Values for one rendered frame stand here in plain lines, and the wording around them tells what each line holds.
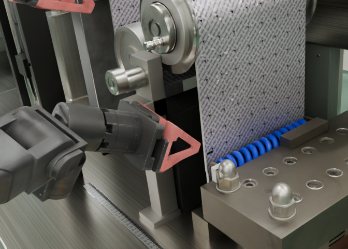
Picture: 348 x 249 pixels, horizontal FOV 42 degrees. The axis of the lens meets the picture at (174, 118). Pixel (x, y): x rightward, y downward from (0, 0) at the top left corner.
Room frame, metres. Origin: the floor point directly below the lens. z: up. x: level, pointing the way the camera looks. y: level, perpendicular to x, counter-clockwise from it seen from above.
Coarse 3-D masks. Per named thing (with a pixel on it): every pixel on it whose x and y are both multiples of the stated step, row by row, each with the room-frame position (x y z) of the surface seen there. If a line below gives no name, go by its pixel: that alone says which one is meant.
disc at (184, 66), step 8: (184, 0) 0.63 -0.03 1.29; (184, 8) 0.63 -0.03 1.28; (192, 8) 0.62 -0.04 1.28; (192, 16) 0.62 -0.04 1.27; (192, 24) 0.62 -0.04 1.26; (192, 32) 0.62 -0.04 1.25; (192, 40) 0.62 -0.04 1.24; (192, 48) 0.62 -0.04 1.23; (192, 56) 0.62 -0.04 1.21; (176, 64) 0.66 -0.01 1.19; (184, 64) 0.64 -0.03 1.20; (192, 64) 0.63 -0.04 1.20; (176, 72) 0.66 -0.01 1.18
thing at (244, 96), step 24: (264, 48) 0.70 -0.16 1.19; (288, 48) 0.73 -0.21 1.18; (216, 72) 0.64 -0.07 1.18; (240, 72) 0.67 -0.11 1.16; (264, 72) 0.70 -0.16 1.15; (288, 72) 0.73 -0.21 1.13; (216, 96) 0.64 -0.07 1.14; (240, 96) 0.67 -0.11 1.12; (264, 96) 0.70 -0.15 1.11; (288, 96) 0.73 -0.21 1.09; (216, 120) 0.64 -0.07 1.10; (240, 120) 0.67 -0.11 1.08; (264, 120) 0.70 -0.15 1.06; (288, 120) 0.73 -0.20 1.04; (216, 144) 0.64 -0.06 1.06; (240, 144) 0.66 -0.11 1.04
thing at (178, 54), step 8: (144, 0) 0.70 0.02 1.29; (152, 0) 0.68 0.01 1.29; (160, 0) 0.66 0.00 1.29; (168, 0) 0.65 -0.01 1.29; (176, 0) 0.64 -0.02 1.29; (168, 8) 0.65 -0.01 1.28; (176, 8) 0.63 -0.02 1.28; (176, 16) 0.63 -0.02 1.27; (184, 16) 0.63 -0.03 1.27; (176, 24) 0.64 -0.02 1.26; (184, 24) 0.62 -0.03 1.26; (184, 32) 0.62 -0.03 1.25; (184, 40) 0.62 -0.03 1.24; (176, 48) 0.64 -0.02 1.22; (184, 48) 0.63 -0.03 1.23; (168, 56) 0.66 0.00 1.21; (176, 56) 0.64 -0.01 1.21; (184, 56) 0.64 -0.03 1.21; (168, 64) 0.66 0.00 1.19
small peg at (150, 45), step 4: (152, 40) 0.64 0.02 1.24; (156, 40) 0.64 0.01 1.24; (160, 40) 0.65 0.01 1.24; (144, 44) 0.64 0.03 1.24; (148, 44) 0.63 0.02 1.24; (152, 44) 0.64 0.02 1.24; (156, 44) 0.64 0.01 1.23; (160, 44) 0.64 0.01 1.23; (144, 48) 0.64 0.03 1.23; (148, 48) 0.63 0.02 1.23; (152, 48) 0.64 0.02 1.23; (156, 48) 0.64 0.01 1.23
